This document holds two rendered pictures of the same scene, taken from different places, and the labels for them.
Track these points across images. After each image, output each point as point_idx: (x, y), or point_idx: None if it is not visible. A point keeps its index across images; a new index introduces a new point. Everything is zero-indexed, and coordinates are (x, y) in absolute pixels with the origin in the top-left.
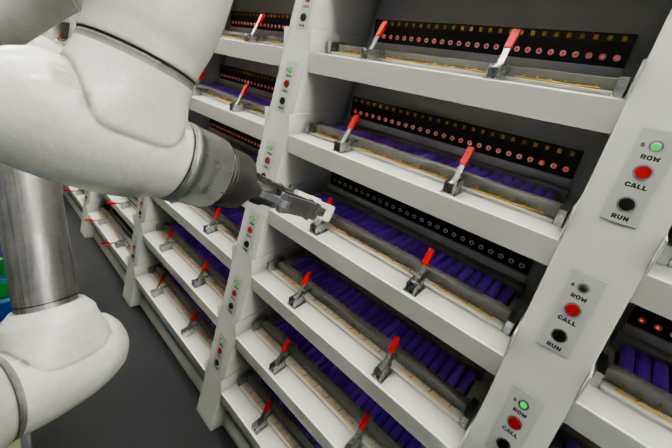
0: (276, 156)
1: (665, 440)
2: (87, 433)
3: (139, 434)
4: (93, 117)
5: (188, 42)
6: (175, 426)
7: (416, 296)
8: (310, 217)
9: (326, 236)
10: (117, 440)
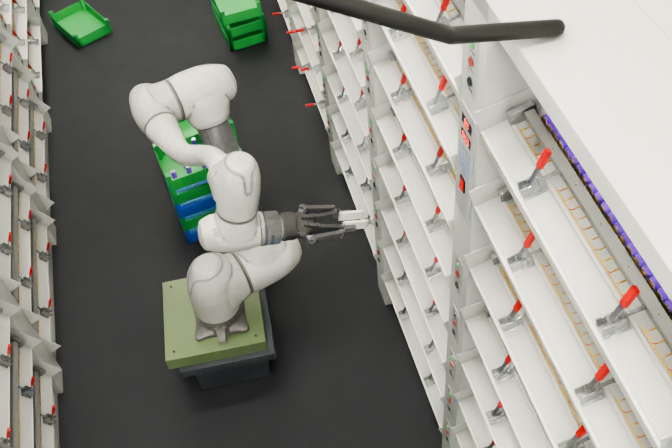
0: (374, 131)
1: (486, 393)
2: (303, 284)
3: (335, 294)
4: (226, 242)
5: (245, 215)
6: (360, 294)
7: (430, 279)
8: (337, 238)
9: (405, 209)
10: (320, 294)
